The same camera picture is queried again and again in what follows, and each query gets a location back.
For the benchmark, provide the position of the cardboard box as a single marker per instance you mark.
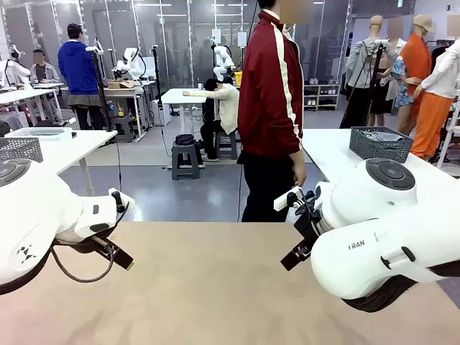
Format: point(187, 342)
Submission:
point(122, 85)

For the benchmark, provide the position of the white shoe shelf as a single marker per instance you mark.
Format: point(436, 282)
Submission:
point(321, 97)

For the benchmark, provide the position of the grey step stool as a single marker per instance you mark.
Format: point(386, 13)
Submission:
point(123, 127)
point(185, 158)
point(226, 143)

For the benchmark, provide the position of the white plastic tray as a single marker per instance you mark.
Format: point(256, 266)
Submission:
point(36, 133)

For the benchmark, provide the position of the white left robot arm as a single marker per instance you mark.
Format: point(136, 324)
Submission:
point(36, 208)

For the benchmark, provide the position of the person in red jacket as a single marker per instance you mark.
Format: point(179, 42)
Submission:
point(266, 108)

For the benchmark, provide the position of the mannequin white shirt orange trousers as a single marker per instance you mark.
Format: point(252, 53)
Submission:
point(436, 108)

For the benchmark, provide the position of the black camera stand pole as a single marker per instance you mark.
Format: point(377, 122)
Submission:
point(100, 90)
point(156, 75)

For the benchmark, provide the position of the black camera tripod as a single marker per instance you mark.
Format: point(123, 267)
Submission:
point(373, 79)

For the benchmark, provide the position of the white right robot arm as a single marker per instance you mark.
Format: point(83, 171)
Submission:
point(377, 201)

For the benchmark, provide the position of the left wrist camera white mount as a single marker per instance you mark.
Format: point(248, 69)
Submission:
point(127, 204)

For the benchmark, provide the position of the black bag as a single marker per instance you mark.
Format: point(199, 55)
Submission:
point(185, 139)

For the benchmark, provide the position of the person in grey jacket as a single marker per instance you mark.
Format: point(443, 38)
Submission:
point(43, 72)

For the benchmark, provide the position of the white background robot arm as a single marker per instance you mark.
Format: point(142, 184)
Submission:
point(131, 61)
point(223, 61)
point(14, 70)

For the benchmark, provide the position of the right forearm in red sleeve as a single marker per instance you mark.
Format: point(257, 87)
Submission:
point(293, 136)

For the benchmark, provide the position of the mannequin in grey shirt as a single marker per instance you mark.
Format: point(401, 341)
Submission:
point(364, 61)

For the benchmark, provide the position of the person in blue floral shirt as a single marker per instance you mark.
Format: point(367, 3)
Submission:
point(400, 72)

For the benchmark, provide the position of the mannequin in orange shirt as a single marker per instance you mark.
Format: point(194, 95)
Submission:
point(418, 61)

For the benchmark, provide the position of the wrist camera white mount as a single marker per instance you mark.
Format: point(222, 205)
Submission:
point(285, 201)
point(127, 204)

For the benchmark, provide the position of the person in cream jacket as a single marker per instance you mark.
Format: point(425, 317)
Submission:
point(228, 104)

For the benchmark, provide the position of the grey towel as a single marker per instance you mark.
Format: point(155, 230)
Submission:
point(382, 136)

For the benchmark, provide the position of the yellow plastic basket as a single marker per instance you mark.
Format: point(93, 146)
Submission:
point(238, 78)

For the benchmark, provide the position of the person in blue hoodie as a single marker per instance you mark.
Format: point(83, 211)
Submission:
point(77, 68)

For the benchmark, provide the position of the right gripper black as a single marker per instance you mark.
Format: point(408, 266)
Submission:
point(307, 230)

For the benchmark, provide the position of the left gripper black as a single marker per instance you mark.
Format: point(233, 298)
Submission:
point(103, 246)

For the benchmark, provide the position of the grey plastic basket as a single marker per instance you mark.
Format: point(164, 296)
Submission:
point(381, 149)
point(18, 149)

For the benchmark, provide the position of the person right hand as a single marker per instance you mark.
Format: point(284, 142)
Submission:
point(300, 174)

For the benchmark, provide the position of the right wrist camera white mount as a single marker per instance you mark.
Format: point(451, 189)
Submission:
point(285, 201)

